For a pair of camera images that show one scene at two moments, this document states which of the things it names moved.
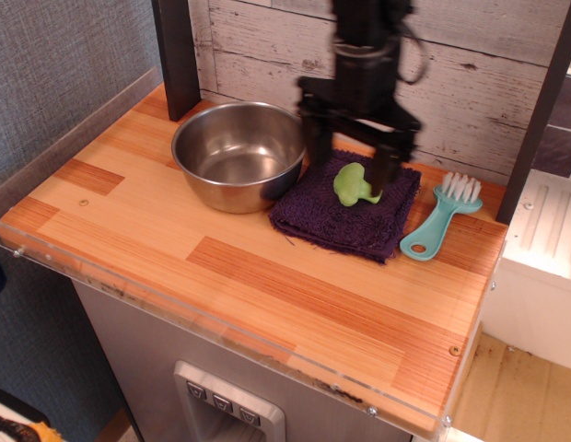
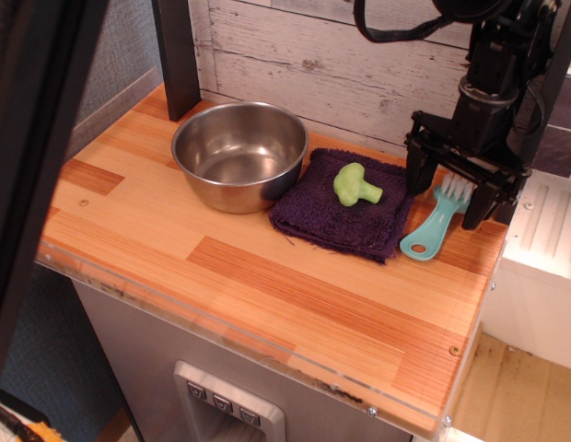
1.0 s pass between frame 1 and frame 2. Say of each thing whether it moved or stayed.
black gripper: moved
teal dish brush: stayed
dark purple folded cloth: stayed
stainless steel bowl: stayed
